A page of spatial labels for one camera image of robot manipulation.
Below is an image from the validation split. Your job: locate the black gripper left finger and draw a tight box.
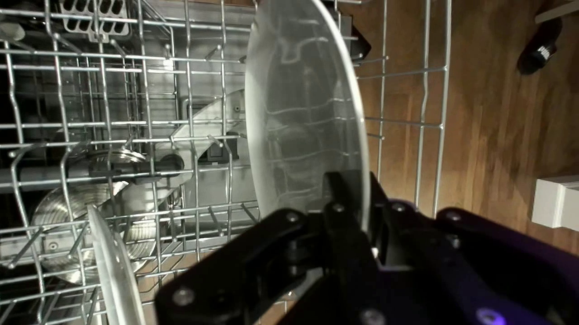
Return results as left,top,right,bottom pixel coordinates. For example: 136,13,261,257
154,170,377,325

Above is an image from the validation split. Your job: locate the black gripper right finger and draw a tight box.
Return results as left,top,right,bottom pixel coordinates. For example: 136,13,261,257
368,174,579,304

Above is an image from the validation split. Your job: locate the white dinner plate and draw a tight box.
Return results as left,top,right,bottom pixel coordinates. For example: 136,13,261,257
243,0,371,235
86,205,149,325

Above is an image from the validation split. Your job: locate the dishwasher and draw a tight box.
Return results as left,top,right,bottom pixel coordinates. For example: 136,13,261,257
0,0,364,325

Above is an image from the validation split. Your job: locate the dishwasher cutlery basket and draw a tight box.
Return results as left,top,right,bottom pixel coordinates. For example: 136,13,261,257
57,0,133,38

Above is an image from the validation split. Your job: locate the white box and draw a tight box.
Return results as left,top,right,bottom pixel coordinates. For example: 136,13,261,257
531,176,579,235

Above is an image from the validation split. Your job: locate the clear drinking glass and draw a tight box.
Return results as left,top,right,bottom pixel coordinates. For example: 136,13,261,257
31,149,160,286

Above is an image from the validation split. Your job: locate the black caster foot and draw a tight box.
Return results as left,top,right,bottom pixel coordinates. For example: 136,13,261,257
516,17,567,78

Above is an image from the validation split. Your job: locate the wire dishwasher rack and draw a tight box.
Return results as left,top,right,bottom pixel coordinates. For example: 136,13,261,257
0,0,456,325

